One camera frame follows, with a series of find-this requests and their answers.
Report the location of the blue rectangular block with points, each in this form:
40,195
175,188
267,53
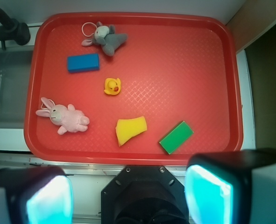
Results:
81,63

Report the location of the green rectangular block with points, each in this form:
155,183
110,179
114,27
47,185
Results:
176,137

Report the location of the pink plush bunny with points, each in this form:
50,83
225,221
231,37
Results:
68,118

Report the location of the steel sink basin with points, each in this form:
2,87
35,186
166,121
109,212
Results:
15,64

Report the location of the yellow rubber duck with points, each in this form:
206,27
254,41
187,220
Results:
112,86

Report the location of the black faucet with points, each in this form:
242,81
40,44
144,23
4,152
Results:
12,30

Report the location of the yellow sponge piece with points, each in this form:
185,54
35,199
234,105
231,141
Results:
126,129

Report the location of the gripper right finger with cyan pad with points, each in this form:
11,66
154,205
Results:
232,187

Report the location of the grey plush bunny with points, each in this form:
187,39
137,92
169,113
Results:
103,36

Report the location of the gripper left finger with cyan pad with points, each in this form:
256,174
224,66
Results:
40,195

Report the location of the red plastic tray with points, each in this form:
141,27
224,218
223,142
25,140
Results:
172,68

